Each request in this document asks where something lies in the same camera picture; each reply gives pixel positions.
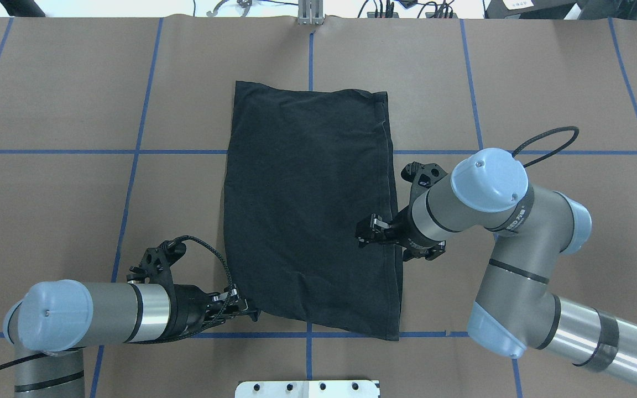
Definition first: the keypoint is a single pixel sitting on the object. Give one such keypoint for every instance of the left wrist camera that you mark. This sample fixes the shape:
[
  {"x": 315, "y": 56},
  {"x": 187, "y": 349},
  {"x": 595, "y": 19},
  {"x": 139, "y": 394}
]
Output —
[{"x": 155, "y": 264}]

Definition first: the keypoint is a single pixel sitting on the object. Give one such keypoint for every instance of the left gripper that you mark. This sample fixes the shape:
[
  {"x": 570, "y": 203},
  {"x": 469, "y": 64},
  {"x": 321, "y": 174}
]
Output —
[{"x": 188, "y": 308}]

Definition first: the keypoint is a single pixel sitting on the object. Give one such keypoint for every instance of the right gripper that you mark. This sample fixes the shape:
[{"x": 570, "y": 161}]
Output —
[{"x": 402, "y": 225}]

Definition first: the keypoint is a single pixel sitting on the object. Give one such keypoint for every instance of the black printed t-shirt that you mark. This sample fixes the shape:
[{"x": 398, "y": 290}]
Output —
[{"x": 303, "y": 168}]

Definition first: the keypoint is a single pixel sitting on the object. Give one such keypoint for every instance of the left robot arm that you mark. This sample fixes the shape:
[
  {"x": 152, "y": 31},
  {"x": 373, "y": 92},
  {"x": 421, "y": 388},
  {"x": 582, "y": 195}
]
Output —
[{"x": 50, "y": 327}]

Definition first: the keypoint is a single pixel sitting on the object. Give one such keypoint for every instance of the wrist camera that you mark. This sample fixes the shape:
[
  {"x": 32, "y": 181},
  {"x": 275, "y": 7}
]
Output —
[
  {"x": 155, "y": 264},
  {"x": 421, "y": 176}
]

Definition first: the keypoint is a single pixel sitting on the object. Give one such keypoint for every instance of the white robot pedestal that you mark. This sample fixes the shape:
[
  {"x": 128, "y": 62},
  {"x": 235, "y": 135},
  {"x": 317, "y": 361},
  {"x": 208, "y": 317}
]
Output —
[{"x": 309, "y": 388}]

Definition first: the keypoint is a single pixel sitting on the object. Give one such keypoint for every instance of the aluminium frame post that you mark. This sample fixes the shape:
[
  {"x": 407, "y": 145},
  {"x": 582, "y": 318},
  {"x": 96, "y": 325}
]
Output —
[{"x": 310, "y": 12}]

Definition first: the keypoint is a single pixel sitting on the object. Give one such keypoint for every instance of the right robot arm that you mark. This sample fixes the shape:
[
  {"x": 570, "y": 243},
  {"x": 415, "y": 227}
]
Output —
[{"x": 532, "y": 227}]

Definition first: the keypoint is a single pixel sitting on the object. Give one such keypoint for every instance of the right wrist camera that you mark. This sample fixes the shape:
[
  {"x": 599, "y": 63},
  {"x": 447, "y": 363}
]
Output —
[{"x": 421, "y": 176}]

